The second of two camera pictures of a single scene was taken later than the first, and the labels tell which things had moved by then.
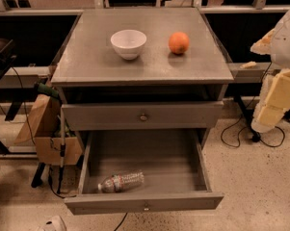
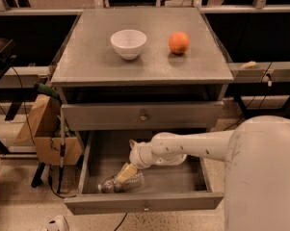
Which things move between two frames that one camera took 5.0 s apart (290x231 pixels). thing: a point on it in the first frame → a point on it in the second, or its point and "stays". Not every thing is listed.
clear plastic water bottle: (120, 182) stays
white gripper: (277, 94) → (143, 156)
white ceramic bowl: (128, 42) stays
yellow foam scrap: (249, 64) stays
